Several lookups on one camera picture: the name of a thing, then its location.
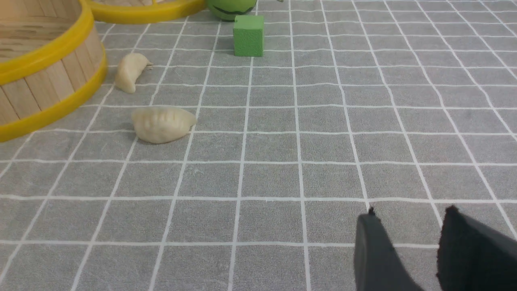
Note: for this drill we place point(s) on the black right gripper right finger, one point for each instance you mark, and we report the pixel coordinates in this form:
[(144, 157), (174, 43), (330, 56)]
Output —
[(473, 256)]

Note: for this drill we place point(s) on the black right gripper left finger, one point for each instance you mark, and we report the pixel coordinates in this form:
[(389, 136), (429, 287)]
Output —
[(377, 266)]

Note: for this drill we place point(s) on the white pleated dumpling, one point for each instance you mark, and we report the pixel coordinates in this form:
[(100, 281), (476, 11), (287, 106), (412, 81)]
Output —
[(164, 124)]

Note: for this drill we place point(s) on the woven bamboo steamer lid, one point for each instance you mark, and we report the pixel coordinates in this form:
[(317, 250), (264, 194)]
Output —
[(143, 11)]

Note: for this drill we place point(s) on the bamboo steamer tray yellow rim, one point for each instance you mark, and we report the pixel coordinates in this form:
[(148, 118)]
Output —
[(52, 61)]

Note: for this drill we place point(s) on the grey checkered tablecloth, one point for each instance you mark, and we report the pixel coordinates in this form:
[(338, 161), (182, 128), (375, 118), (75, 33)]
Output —
[(407, 106)]

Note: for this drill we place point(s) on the green foam cube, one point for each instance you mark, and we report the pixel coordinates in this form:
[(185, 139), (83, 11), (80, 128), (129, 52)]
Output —
[(249, 35)]

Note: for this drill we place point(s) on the green striped ball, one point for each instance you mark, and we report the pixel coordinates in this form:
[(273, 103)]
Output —
[(227, 10)]

